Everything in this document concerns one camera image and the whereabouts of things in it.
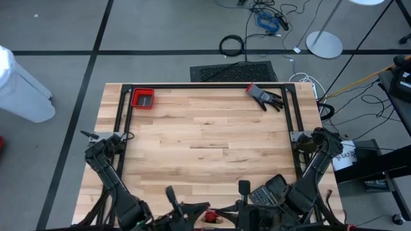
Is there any black slanted pole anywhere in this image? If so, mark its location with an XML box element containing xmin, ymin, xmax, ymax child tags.
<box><xmin>319</xmin><ymin>0</ymin><xmax>395</xmax><ymax>99</ymax></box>

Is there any red plastic bin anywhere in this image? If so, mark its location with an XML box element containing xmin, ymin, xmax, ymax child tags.
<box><xmin>130</xmin><ymin>87</ymin><xmax>155</xmax><ymax>110</ymax></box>

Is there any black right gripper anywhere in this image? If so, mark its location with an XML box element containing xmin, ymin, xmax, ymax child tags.
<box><xmin>214</xmin><ymin>180</ymin><xmax>277</xmax><ymax>231</ymax></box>

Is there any blue floor cable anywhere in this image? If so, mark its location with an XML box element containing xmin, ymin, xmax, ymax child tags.
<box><xmin>255</xmin><ymin>11</ymin><xmax>281</xmax><ymax>33</ymax></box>

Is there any white printed box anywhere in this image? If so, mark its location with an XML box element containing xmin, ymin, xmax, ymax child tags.
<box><xmin>332</xmin><ymin>140</ymin><xmax>358</xmax><ymax>171</ymax></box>

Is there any white power strip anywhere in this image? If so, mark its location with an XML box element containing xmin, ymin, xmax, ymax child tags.
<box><xmin>288</xmin><ymin>73</ymin><xmax>323</xmax><ymax>101</ymax></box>

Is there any black aluminium table frame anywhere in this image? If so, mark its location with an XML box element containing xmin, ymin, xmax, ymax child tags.
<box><xmin>72</xmin><ymin>82</ymin><xmax>346</xmax><ymax>231</ymax></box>

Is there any black screwdriver bit case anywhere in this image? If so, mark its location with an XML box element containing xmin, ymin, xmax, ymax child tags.
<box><xmin>249</xmin><ymin>174</ymin><xmax>290</xmax><ymax>207</ymax></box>

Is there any floor lamp with round base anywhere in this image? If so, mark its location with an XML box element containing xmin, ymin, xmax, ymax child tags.
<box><xmin>305</xmin><ymin>0</ymin><xmax>386</xmax><ymax>60</ymax></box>

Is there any side table on casters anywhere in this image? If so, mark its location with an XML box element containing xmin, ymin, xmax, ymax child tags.
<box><xmin>333</xmin><ymin>64</ymin><xmax>411</xmax><ymax>222</ymax></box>

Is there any yellow floor cable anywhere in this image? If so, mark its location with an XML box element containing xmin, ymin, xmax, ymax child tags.
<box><xmin>324</xmin><ymin>54</ymin><xmax>411</xmax><ymax>99</ymax></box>

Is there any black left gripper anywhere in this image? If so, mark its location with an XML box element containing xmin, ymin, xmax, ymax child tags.
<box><xmin>150</xmin><ymin>185</ymin><xmax>211</xmax><ymax>231</ymax></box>

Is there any black electronic device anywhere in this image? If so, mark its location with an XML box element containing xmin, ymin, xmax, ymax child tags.
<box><xmin>390</xmin><ymin>55</ymin><xmax>411</xmax><ymax>104</ymax></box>

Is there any grey work glove red cuff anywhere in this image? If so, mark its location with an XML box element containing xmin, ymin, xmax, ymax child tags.
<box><xmin>245</xmin><ymin>82</ymin><xmax>285</xmax><ymax>112</ymax></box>

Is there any black floor mat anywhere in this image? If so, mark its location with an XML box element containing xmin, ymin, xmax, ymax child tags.
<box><xmin>189</xmin><ymin>60</ymin><xmax>279</xmax><ymax>83</ymax></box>

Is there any black labelled cable spool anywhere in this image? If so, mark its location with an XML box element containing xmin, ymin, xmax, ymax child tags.
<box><xmin>198</xmin><ymin>209</ymin><xmax>226</xmax><ymax>225</ymax></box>

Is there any coiled black floor cable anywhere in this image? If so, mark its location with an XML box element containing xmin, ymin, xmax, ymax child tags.
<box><xmin>218</xmin><ymin>34</ymin><xmax>247</xmax><ymax>58</ymax></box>

